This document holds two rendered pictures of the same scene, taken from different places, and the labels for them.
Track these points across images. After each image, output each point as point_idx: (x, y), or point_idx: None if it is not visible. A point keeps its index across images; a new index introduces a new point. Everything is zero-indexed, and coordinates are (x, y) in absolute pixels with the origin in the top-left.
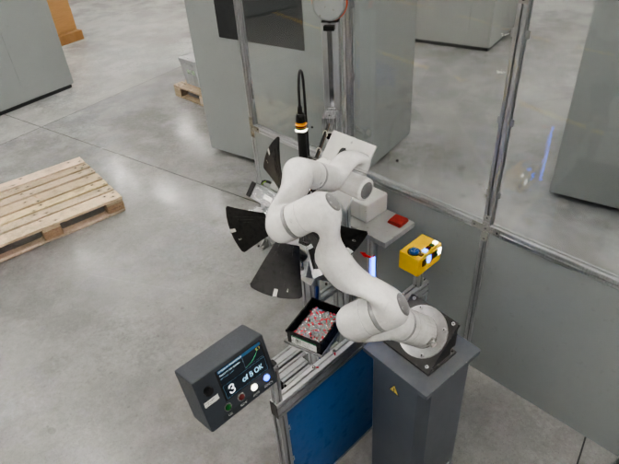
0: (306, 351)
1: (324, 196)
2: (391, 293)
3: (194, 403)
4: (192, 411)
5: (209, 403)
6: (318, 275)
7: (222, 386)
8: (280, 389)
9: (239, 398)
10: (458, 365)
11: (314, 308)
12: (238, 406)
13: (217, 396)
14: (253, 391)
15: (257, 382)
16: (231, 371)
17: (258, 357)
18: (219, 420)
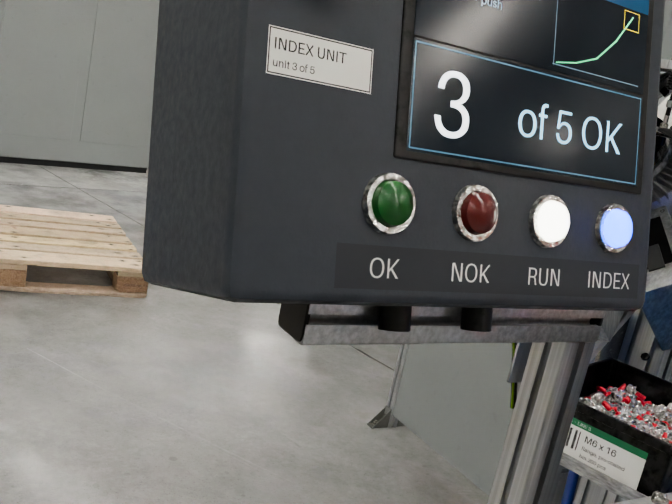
0: (591, 477)
1: None
2: None
3: (199, 75)
4: (153, 206)
5: (302, 63)
6: (655, 286)
7: (415, 31)
8: (551, 478)
9: (465, 203)
10: None
11: (616, 388)
12: (438, 259)
13: (366, 69)
14: (537, 251)
15: (570, 214)
16: (490, 0)
17: (620, 76)
18: (308, 246)
